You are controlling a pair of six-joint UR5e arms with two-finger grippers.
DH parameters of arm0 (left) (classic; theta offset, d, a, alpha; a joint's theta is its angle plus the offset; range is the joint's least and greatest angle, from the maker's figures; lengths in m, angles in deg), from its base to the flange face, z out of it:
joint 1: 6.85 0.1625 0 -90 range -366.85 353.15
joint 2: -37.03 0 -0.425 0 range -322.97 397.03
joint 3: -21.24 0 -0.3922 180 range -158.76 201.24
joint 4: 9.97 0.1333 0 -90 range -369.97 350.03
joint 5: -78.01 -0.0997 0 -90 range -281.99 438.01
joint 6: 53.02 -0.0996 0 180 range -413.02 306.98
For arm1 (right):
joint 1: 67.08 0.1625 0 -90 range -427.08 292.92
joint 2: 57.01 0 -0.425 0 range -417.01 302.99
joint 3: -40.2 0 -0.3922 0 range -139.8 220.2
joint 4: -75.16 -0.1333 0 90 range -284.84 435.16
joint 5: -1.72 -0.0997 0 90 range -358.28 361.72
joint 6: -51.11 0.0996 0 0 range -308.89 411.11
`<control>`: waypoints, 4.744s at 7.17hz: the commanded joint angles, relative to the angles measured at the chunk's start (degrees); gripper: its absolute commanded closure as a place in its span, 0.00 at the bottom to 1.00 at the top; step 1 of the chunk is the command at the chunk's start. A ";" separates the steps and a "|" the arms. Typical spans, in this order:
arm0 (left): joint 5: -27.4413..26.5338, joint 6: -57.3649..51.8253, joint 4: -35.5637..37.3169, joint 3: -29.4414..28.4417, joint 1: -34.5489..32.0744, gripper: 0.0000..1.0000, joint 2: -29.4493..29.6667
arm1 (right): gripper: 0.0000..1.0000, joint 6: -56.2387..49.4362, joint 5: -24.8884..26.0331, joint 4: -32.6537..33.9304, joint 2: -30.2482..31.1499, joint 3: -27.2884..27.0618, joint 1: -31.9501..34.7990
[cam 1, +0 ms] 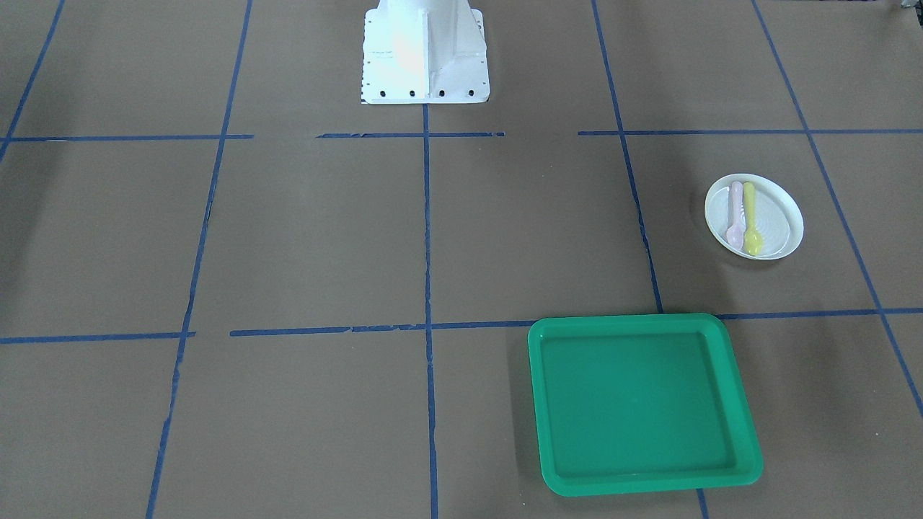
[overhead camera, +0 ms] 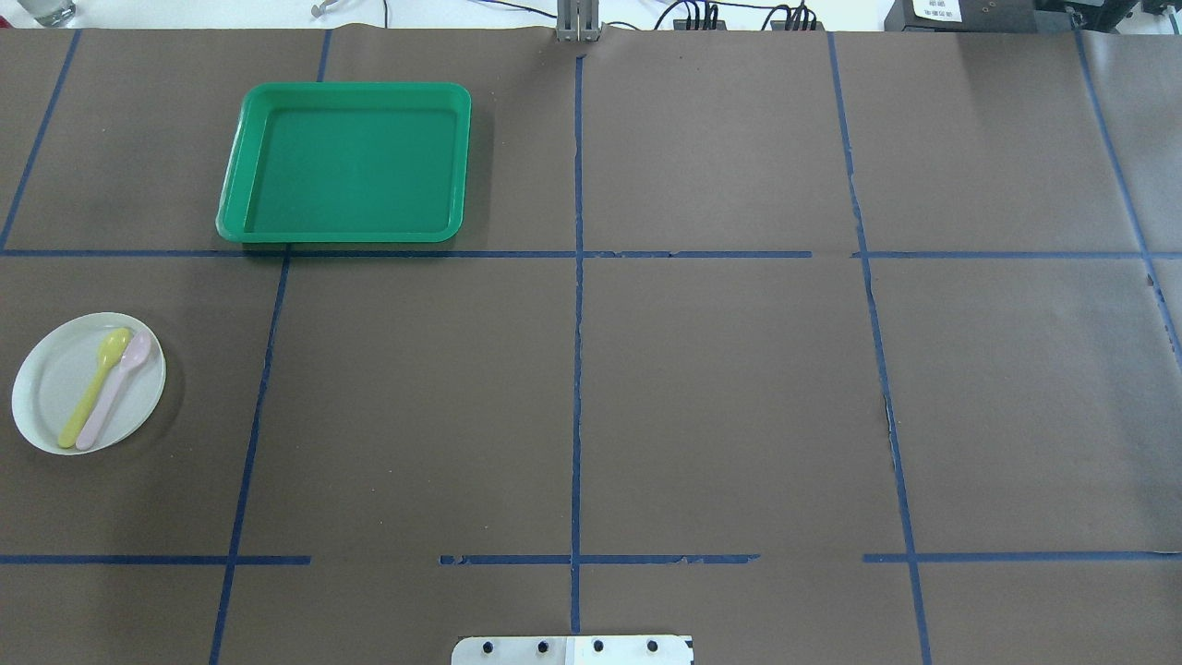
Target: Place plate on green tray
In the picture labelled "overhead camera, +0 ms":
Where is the pink plastic spoon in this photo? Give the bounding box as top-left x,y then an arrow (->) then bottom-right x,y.
74,330 -> 155,451

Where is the green plastic tray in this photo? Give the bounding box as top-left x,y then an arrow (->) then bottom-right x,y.
215,82 -> 473,245

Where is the grey aluminium frame post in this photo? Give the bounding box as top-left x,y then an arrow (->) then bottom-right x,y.
556,0 -> 603,43

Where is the black power strip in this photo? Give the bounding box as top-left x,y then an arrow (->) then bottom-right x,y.
670,4 -> 727,32
761,4 -> 823,32

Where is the black box with label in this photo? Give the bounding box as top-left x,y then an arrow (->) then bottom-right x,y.
883,1 -> 1037,34

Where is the yellow plastic spoon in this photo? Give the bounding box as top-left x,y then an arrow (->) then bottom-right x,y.
56,328 -> 134,449

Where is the white round plate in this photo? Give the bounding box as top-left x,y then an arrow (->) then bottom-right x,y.
11,312 -> 168,457

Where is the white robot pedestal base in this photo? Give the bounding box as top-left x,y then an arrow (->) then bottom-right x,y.
452,635 -> 695,664

